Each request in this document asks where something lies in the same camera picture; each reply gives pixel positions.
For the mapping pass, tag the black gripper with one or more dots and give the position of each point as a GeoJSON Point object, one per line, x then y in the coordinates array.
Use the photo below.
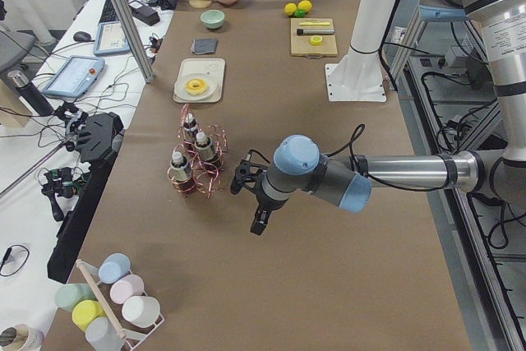
{"type": "Point", "coordinates": [266, 205]}

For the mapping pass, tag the tea bottle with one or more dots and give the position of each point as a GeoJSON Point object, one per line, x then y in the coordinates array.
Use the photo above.
{"type": "Point", "coordinates": [190, 127]}
{"type": "Point", "coordinates": [204, 147]}
{"type": "Point", "coordinates": [181, 173]}

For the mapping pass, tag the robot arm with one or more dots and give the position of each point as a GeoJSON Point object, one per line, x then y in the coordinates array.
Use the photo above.
{"type": "Point", "coordinates": [298, 163]}

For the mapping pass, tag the cream serving tray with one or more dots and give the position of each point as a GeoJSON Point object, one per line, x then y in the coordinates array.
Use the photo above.
{"type": "Point", "coordinates": [211, 66]}

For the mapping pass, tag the pink cup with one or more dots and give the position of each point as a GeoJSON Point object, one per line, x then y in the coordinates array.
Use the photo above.
{"type": "Point", "coordinates": [126, 287]}

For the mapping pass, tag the yellow glazed donut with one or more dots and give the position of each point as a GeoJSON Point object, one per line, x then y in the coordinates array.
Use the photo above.
{"type": "Point", "coordinates": [196, 86]}

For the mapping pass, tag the white round plate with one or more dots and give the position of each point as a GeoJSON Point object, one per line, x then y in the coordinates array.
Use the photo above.
{"type": "Point", "coordinates": [180, 91]}

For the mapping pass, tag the white cup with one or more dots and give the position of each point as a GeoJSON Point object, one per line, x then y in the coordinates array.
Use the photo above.
{"type": "Point", "coordinates": [141, 311]}

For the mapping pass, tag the blue cup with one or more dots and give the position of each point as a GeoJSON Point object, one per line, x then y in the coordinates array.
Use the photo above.
{"type": "Point", "coordinates": [114, 267]}

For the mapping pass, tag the wooden cutting board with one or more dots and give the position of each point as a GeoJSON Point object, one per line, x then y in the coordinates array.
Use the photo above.
{"type": "Point", "coordinates": [300, 46]}

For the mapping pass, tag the grey folded cloth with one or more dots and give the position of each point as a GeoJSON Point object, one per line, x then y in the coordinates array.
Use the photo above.
{"type": "Point", "coordinates": [204, 46]}

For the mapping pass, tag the half lemon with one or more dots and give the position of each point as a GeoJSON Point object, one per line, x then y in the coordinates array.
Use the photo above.
{"type": "Point", "coordinates": [316, 40]}

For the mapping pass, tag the steel cylinder tool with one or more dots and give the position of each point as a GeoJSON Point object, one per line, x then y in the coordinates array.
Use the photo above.
{"type": "Point", "coordinates": [303, 32]}

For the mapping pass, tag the yellow plastic knife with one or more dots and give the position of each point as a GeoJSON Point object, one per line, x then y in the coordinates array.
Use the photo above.
{"type": "Point", "coordinates": [315, 23]}

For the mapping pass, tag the grey cup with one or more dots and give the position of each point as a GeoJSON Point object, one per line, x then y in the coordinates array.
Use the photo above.
{"type": "Point", "coordinates": [101, 335]}

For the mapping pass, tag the yellow cup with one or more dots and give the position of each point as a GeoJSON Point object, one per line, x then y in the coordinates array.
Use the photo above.
{"type": "Point", "coordinates": [85, 312]}

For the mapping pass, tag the green bowl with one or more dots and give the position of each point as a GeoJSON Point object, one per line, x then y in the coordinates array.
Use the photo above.
{"type": "Point", "coordinates": [212, 19]}

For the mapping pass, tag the green lime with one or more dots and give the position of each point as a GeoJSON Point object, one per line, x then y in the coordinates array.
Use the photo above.
{"type": "Point", "coordinates": [299, 13]}

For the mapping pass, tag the green cup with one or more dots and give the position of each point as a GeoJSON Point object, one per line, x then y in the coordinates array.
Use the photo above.
{"type": "Point", "coordinates": [69, 295]}

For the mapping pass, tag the left whole lemon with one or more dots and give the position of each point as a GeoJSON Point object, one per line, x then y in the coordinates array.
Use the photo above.
{"type": "Point", "coordinates": [290, 8]}

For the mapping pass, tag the whole lemon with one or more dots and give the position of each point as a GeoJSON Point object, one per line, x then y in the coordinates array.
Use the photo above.
{"type": "Point", "coordinates": [290, 8]}
{"type": "Point", "coordinates": [305, 5]}

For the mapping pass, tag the right whole lemon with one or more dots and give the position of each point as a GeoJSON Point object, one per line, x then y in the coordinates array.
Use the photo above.
{"type": "Point", "coordinates": [305, 5]}

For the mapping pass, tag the blue teach pendant near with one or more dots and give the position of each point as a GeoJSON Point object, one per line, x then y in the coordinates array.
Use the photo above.
{"type": "Point", "coordinates": [74, 77]}

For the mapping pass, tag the blue teach pendant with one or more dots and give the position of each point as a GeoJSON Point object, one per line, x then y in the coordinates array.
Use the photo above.
{"type": "Point", "coordinates": [74, 77]}
{"type": "Point", "coordinates": [110, 40]}

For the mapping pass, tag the blue teach pendant far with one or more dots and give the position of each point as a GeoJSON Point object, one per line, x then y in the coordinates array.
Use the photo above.
{"type": "Point", "coordinates": [110, 40]}

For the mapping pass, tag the black keyboard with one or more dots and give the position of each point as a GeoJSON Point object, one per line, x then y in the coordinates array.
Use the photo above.
{"type": "Point", "coordinates": [108, 13]}

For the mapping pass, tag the black computer mouse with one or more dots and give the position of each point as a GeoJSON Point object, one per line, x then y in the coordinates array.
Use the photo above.
{"type": "Point", "coordinates": [82, 37]}

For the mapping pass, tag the paper cup with utensils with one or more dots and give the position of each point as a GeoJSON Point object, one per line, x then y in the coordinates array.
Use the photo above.
{"type": "Point", "coordinates": [21, 338]}

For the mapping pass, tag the black thermos bottle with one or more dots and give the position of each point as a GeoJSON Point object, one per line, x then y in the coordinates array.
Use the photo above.
{"type": "Point", "coordinates": [30, 93]}

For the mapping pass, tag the copper wire bottle rack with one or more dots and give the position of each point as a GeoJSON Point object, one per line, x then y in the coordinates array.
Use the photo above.
{"type": "Point", "coordinates": [207, 176]}

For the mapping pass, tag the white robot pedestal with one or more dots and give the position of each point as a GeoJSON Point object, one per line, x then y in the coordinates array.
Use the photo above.
{"type": "Point", "coordinates": [358, 75]}

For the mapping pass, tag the white wire cup rack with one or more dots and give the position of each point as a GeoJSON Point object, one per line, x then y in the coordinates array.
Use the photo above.
{"type": "Point", "coordinates": [133, 336]}

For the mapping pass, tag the aluminium frame post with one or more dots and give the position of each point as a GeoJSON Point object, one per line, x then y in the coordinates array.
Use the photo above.
{"type": "Point", "coordinates": [133, 38]}

